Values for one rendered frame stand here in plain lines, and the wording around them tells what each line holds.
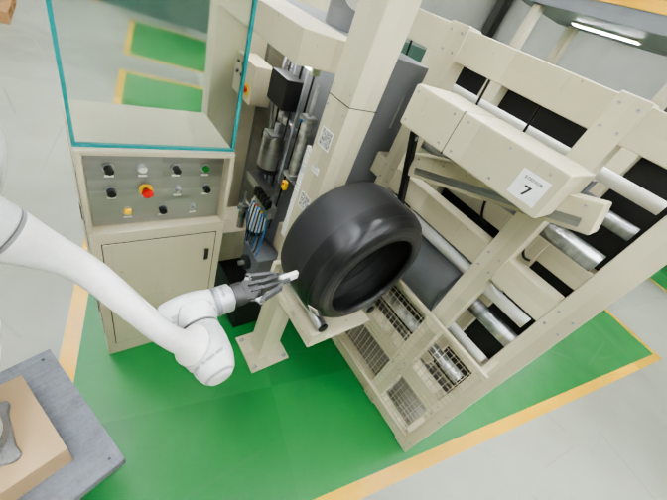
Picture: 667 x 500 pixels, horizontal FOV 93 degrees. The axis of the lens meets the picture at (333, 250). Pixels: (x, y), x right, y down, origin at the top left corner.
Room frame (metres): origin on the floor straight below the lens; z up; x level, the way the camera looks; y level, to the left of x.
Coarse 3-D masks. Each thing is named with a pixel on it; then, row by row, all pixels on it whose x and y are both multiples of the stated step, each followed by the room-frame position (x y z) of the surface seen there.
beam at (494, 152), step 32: (416, 96) 1.31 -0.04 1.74; (448, 96) 1.31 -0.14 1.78; (416, 128) 1.26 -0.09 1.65; (448, 128) 1.19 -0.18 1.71; (480, 128) 1.12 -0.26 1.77; (512, 128) 1.26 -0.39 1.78; (480, 160) 1.09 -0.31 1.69; (512, 160) 1.03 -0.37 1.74; (544, 160) 0.99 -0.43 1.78; (576, 192) 1.08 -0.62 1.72
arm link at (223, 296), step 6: (210, 288) 0.61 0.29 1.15; (216, 288) 0.61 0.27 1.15; (222, 288) 0.62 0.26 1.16; (228, 288) 0.63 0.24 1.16; (216, 294) 0.59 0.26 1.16; (222, 294) 0.60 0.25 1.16; (228, 294) 0.61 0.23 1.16; (216, 300) 0.58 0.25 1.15; (222, 300) 0.59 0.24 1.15; (228, 300) 0.60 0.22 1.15; (234, 300) 0.62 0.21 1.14; (216, 306) 0.57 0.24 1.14; (222, 306) 0.58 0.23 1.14; (228, 306) 0.59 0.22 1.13; (234, 306) 0.60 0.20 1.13; (222, 312) 0.57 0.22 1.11
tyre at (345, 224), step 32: (352, 192) 1.01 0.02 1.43; (384, 192) 1.10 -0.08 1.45; (320, 224) 0.89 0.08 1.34; (352, 224) 0.88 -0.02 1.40; (384, 224) 0.92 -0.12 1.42; (416, 224) 1.06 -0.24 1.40; (288, 256) 0.87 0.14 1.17; (320, 256) 0.81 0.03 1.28; (352, 256) 0.82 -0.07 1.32; (384, 256) 1.24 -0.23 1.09; (416, 256) 1.14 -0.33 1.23; (320, 288) 0.78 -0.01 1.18; (352, 288) 1.12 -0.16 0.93; (384, 288) 1.08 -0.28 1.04
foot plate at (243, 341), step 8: (240, 336) 1.22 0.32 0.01; (248, 336) 1.25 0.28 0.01; (240, 344) 1.17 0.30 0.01; (248, 344) 1.19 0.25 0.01; (280, 344) 1.30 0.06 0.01; (248, 352) 1.14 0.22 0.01; (280, 352) 1.24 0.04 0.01; (248, 360) 1.09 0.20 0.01; (256, 360) 1.12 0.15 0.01; (264, 360) 1.14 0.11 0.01; (272, 360) 1.16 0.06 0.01; (280, 360) 1.19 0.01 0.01; (256, 368) 1.07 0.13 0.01
